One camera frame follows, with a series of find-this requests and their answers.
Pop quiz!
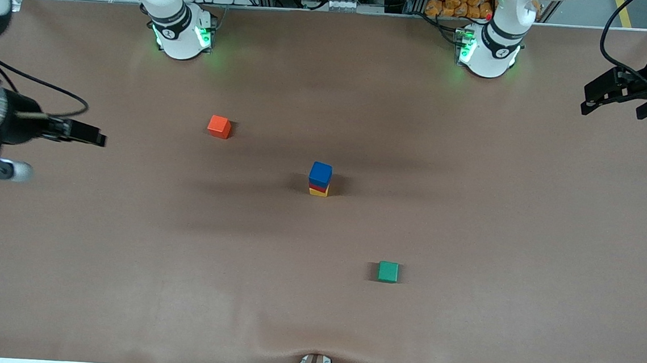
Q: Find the pile of orange bags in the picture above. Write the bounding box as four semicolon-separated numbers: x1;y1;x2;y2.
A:
424;0;496;22

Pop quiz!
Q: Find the blue wooden cube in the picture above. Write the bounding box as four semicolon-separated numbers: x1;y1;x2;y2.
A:
308;161;334;189

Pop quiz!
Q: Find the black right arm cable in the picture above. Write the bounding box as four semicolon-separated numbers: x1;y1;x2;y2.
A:
0;44;94;121

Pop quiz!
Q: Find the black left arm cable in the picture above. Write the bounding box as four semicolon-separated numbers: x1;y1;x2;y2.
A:
596;0;647;91

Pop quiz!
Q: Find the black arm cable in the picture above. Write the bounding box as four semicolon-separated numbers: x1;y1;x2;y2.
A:
596;0;647;91
0;44;94;121

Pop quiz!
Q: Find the brown table mat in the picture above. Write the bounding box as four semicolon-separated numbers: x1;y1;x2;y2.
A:
0;0;647;363

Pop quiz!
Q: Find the green wooden cube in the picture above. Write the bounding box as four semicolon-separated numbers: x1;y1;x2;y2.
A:
377;260;400;283

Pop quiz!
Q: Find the orange wooden cube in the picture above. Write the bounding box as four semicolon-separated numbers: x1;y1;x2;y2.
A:
206;114;233;140

